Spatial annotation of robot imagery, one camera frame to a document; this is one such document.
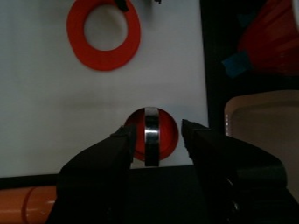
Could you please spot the beige plastic drawer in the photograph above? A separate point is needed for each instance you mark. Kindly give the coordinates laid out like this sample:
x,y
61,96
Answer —
x,y
265,128

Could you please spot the red bowl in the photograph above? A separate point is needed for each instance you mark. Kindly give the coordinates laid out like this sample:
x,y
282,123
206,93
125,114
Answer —
x,y
273,43

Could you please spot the blue tape piece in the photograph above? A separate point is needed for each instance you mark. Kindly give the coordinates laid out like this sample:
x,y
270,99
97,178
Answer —
x,y
237,64

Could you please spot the round metal dough cutter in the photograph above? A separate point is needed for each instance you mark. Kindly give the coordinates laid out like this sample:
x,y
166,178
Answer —
x,y
151,137

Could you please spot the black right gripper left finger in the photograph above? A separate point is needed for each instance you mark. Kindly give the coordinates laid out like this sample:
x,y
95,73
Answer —
x,y
98,175

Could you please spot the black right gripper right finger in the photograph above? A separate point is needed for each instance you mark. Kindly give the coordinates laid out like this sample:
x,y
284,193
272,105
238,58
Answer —
x,y
234,175

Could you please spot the white cutting board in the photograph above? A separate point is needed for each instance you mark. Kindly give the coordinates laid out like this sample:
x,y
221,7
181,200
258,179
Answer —
x,y
47,116

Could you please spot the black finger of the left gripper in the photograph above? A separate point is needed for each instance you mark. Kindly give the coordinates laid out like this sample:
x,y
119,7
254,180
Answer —
x,y
157,1
122,4

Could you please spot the orange cylinder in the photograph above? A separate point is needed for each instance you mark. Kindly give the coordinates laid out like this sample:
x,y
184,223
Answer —
x,y
23,205

